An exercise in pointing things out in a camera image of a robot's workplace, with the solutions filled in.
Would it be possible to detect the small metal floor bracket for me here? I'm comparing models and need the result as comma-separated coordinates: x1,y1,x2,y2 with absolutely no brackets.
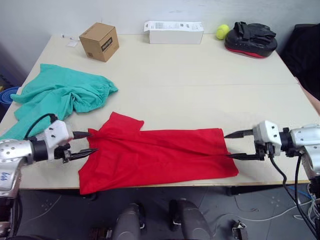
231,219,249,240

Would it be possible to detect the red t-shirt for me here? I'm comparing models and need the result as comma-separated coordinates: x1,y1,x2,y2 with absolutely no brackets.
78,111,240,196

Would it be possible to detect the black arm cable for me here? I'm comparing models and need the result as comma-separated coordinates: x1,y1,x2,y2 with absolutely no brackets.
23,113,58,141
267,142,320,238
294,149,313,228

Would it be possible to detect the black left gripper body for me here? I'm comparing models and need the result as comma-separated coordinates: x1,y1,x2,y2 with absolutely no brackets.
53,143,74,164

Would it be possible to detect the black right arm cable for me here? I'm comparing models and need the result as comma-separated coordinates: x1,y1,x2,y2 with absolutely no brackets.
267,142,320,238
294,149,313,228

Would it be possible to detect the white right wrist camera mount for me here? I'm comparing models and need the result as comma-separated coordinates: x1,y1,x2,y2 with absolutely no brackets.
252,120,282,157

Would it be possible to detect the black red boxing pad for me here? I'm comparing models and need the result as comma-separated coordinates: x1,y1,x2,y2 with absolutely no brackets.
224,21,278,59

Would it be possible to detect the brown cardboard box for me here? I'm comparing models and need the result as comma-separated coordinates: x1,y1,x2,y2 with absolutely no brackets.
78,22,119,63

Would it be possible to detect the white floor cable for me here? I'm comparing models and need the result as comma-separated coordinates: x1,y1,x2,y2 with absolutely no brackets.
214,197,317,226

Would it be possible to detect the blue round plastic lid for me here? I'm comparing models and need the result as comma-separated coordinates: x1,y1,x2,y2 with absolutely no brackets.
0,86,21,113

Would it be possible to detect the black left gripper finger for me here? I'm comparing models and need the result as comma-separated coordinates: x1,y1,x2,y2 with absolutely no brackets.
69,147,100,161
72,131,94,140

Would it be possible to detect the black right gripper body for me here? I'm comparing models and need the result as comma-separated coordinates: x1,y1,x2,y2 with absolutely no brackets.
254,141,275,161

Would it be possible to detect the dark table frame bar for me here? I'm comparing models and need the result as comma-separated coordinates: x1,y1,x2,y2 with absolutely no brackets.
226,185,311,197

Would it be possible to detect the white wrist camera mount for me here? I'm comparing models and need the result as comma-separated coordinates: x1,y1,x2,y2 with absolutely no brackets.
43,119,75,161
252,120,282,157

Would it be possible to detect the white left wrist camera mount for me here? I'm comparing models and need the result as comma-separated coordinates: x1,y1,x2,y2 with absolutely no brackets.
43,119,75,161

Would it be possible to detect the yellow tennis ball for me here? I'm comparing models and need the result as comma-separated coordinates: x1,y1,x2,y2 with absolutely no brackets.
216,23,231,40

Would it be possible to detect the dark grey rounded shape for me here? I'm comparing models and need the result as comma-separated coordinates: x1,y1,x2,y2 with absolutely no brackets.
113,202,147,240
169,198,213,240

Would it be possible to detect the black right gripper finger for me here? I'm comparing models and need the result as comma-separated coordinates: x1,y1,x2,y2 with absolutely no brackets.
223,128,255,140
225,152,258,161

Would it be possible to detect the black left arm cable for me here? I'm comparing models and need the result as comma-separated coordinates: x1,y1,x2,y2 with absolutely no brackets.
23,113,58,141

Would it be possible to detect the long white carton box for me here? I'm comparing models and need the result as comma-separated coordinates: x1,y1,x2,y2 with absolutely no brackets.
143,20,205,45

